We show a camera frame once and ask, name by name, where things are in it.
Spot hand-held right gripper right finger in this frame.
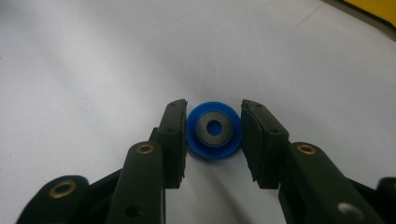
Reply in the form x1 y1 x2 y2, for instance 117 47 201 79
241 99 290 190

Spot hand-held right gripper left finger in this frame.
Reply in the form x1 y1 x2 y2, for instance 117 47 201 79
150 98 189 189

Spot blue disc with grey ring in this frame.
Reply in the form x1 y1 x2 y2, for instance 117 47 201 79
186 101 243 161

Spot yellow black drawer organizer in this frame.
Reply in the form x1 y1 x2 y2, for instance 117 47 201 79
342 0 396 28

